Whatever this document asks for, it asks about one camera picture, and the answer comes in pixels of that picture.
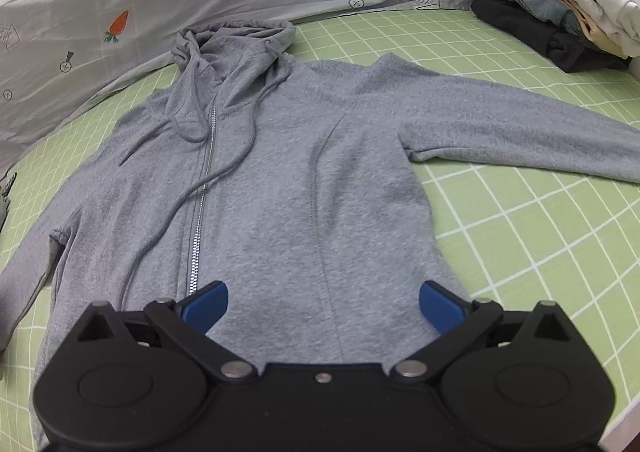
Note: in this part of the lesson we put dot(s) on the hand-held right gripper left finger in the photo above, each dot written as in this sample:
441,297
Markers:
207,304

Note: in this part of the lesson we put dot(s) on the green checked bed sheet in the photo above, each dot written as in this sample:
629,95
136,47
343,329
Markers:
525,242

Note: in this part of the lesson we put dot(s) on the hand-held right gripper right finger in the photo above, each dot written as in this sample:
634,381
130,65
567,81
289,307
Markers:
440,307

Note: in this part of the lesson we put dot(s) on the grey zip hoodie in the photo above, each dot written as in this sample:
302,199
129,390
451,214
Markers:
300,182

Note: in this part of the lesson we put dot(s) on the beige folded garment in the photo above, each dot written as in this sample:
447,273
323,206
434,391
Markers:
587,29

